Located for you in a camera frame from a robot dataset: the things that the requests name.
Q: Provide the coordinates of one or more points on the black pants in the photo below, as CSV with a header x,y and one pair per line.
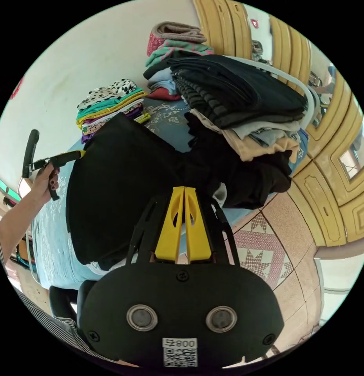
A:
x,y
120,182

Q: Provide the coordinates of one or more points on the pile of colourful clothes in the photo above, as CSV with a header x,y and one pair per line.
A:
x,y
111,108

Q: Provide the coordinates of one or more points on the person's left forearm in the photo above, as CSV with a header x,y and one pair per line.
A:
x,y
15,226

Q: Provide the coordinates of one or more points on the yellow wooden cupboard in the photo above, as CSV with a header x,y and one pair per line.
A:
x,y
325,188

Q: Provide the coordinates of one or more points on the person's left hand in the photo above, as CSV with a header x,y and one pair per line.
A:
x,y
43,185

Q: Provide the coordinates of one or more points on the pile of dark clothes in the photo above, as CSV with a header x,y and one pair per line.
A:
x,y
234,91

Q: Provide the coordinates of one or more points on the person's body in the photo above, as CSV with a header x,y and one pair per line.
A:
x,y
52,332

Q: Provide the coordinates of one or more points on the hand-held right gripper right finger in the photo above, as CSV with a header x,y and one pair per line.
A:
x,y
197,235

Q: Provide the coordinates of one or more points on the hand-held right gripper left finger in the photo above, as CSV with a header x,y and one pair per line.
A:
x,y
169,232

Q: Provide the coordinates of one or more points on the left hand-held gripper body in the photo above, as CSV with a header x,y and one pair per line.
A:
x,y
62,159

